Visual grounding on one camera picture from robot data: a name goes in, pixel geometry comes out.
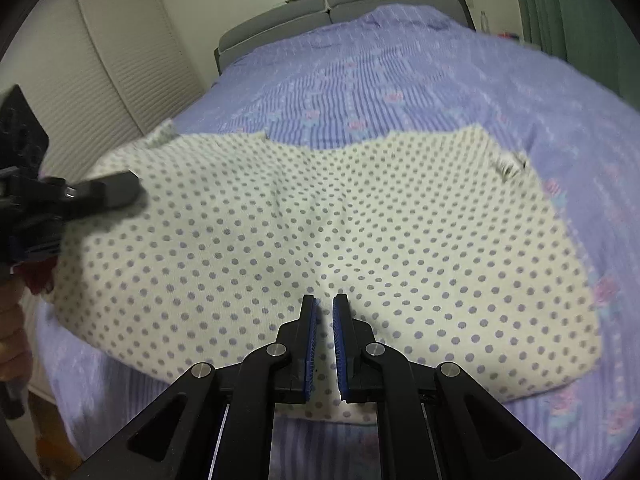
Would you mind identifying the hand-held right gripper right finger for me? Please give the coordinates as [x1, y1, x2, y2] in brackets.
[332, 292, 583, 480]

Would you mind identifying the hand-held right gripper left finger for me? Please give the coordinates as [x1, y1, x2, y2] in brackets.
[70, 294, 319, 480]

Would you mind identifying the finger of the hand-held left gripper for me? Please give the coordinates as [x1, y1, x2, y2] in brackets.
[60, 169, 147, 222]

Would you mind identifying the cream polka-dot long-sleeved shirt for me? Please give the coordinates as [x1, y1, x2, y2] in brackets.
[37, 121, 605, 425]

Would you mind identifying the person's left hand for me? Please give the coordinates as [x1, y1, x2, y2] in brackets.
[0, 259, 55, 387]

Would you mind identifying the white louvered wardrobe door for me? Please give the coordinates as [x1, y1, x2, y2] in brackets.
[74, 0, 222, 132]
[0, 0, 147, 187]

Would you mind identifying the grey upholstered bed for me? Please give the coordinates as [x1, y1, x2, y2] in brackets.
[214, 0, 477, 80]

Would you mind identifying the bed with purple sheet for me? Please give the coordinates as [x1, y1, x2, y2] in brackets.
[34, 2, 640, 480]

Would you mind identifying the green curtain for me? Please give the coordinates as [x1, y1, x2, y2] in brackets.
[506, 0, 617, 63]

